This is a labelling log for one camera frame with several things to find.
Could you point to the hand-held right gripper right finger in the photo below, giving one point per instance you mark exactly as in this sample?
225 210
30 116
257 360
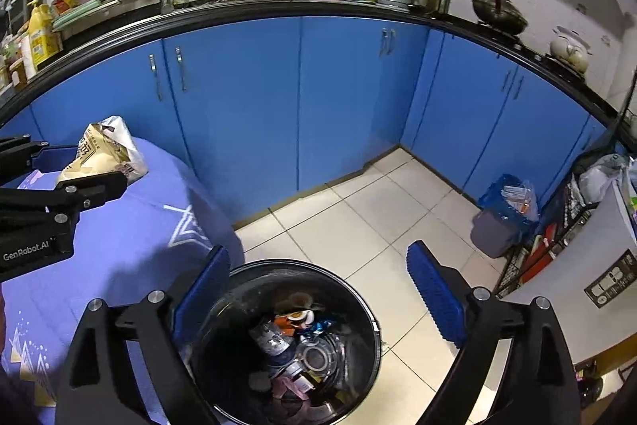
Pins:
438 300

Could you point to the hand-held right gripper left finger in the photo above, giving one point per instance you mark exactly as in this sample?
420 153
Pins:
201 295

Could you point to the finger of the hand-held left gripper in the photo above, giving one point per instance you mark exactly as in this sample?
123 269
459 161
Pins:
54 159
99 188

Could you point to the beige snack bag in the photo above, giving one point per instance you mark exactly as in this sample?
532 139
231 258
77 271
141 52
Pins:
109 146

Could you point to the black trash can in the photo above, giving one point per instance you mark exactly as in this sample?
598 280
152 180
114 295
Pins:
358 355

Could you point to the blue printed tablecloth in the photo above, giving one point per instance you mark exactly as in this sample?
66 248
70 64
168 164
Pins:
124 246

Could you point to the grey bin with blue bag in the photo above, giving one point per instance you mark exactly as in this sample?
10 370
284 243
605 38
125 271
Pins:
492 231

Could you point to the row of condiment jars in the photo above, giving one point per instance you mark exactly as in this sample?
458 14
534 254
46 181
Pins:
12 67

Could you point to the white bottle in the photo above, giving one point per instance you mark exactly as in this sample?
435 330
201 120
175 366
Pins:
29 57

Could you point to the yellow detergent bottle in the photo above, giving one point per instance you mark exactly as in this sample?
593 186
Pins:
42 37

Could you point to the large white appliance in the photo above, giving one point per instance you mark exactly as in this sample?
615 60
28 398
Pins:
572 315

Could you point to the blue base cabinets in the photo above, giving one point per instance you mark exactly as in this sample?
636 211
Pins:
249 106

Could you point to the black kitchen countertop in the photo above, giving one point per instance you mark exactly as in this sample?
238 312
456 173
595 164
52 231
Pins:
249 9

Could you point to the white pot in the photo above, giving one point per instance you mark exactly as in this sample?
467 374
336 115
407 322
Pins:
567 49

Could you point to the dark wok with lid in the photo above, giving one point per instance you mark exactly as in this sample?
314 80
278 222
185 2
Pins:
497 14

